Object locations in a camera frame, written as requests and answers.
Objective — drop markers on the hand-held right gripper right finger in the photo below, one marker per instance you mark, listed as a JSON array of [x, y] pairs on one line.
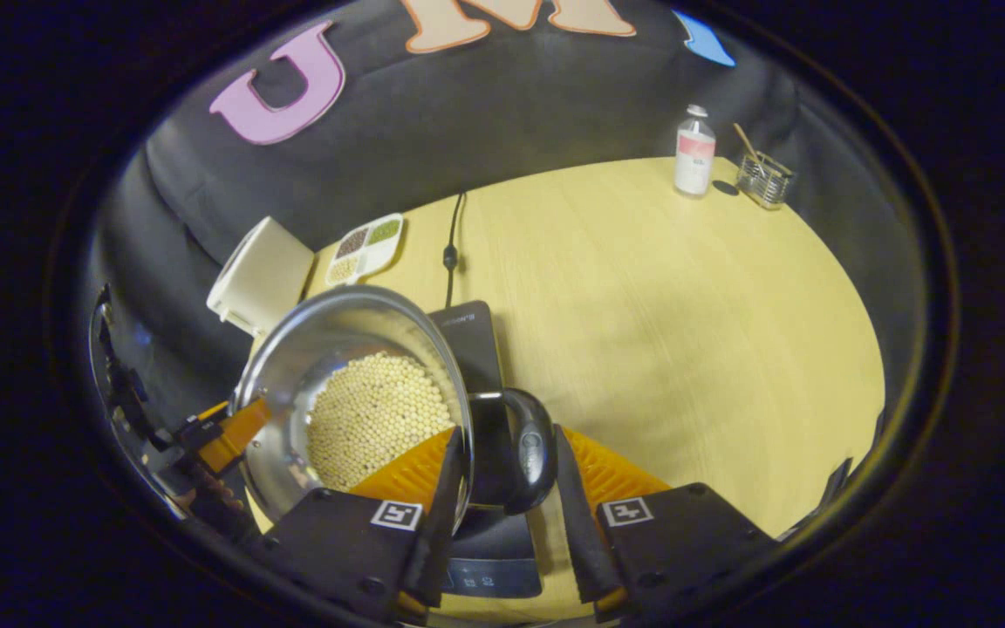
[[581, 541]]

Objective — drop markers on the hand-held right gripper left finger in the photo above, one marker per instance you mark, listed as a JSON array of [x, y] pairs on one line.
[[441, 541]]

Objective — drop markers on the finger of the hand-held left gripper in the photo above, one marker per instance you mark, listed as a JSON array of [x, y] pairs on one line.
[[236, 432]]

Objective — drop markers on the pile of yellow soybeans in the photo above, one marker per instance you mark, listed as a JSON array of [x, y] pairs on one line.
[[372, 419]]

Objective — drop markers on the black induction cooktop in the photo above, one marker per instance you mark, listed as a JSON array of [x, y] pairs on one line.
[[472, 349]]

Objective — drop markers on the white toaster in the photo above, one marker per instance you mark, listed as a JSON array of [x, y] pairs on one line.
[[263, 275]]

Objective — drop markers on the white divided bean plate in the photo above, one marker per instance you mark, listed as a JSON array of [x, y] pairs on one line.
[[365, 249]]

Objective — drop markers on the black chair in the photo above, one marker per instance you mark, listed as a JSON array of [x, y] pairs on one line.
[[821, 501]]

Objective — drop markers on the small black disc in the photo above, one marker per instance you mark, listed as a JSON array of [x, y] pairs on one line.
[[725, 187]]

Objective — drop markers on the clear bottle with pink label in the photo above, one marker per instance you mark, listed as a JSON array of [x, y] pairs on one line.
[[694, 157]]

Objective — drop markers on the wooden stick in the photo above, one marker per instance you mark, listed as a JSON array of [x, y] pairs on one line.
[[747, 141]]

